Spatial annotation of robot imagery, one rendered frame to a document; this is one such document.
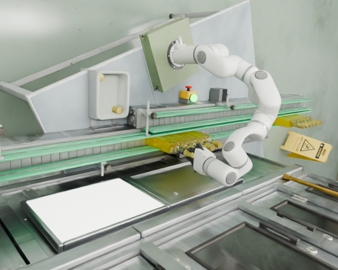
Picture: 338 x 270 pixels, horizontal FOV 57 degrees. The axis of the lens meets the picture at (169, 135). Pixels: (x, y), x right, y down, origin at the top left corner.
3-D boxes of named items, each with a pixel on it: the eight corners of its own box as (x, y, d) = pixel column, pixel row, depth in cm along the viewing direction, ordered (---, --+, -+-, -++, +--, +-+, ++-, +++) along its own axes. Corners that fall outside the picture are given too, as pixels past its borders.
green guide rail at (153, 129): (142, 129, 155) (153, 133, 149) (142, 127, 155) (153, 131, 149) (302, 107, 270) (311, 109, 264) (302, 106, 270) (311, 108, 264)
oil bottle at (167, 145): (144, 144, 158) (172, 155, 143) (145, 133, 157) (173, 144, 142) (153, 142, 162) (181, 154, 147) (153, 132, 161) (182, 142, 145)
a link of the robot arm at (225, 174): (247, 150, 113) (258, 166, 118) (229, 142, 122) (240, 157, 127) (220, 179, 110) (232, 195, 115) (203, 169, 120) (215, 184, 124)
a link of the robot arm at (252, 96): (256, 57, 136) (283, 73, 129) (252, 79, 147) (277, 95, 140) (234, 74, 132) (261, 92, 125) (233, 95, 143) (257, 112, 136)
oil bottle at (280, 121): (265, 122, 235) (301, 130, 215) (266, 115, 233) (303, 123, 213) (269, 122, 238) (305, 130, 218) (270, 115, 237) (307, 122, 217)
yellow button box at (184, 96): (178, 102, 186) (187, 103, 181) (179, 89, 184) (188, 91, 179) (186, 101, 190) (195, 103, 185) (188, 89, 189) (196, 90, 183)
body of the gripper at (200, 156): (218, 177, 127) (203, 168, 136) (221, 154, 124) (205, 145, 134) (203, 179, 123) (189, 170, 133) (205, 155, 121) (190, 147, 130)
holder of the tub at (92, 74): (88, 127, 149) (96, 130, 144) (88, 69, 142) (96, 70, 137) (118, 124, 160) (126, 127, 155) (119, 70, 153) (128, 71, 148)
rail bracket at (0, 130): (-21, 147, 117) (-5, 164, 101) (-24, 103, 112) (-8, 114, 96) (-6, 145, 120) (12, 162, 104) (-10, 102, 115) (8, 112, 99)
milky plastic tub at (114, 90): (88, 117, 147) (97, 120, 141) (88, 69, 142) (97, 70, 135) (119, 114, 159) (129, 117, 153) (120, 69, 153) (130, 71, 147)
